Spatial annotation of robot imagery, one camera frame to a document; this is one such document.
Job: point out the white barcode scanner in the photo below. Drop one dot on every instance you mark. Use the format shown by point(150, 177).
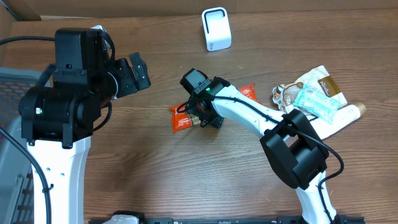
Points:
point(216, 29)

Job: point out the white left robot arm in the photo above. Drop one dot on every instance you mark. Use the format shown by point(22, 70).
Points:
point(59, 113)

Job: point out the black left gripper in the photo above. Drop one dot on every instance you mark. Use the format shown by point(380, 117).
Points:
point(130, 84)

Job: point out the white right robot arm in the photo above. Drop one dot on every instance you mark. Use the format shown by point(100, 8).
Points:
point(293, 148)

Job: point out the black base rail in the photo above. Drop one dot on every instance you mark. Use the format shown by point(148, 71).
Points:
point(341, 219)

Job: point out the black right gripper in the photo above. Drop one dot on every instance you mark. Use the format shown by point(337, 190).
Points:
point(196, 109)

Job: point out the grey plastic shopping basket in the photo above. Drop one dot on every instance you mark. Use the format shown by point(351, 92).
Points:
point(17, 182)

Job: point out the white tube gold cap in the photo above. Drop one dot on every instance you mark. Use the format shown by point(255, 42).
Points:
point(342, 118)

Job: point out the brown Pantree snack pouch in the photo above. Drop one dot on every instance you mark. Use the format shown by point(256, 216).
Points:
point(318, 78)

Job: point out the teal snack wrapper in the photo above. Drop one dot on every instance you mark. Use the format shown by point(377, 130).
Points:
point(317, 103)

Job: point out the orange biscuit packet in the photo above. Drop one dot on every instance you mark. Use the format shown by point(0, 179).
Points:
point(182, 121)

